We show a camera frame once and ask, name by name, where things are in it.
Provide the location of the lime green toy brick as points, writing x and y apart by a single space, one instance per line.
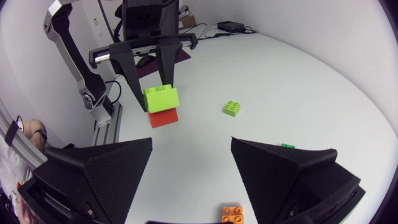
231 109
161 99

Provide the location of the person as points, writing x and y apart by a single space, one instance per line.
31 130

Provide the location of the orange toy brick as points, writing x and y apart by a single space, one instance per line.
232 214

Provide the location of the red toy brick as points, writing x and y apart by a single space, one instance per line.
163 119

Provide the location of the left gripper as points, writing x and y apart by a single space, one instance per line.
149 18

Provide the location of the black computer mouse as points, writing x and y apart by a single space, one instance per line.
146 61

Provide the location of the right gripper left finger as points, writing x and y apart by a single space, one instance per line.
105 174

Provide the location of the black power brick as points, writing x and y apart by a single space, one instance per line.
230 26

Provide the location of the dark mat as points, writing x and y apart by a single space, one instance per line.
183 56

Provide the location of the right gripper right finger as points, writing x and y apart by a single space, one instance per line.
280 177

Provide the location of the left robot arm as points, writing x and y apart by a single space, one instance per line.
90 84

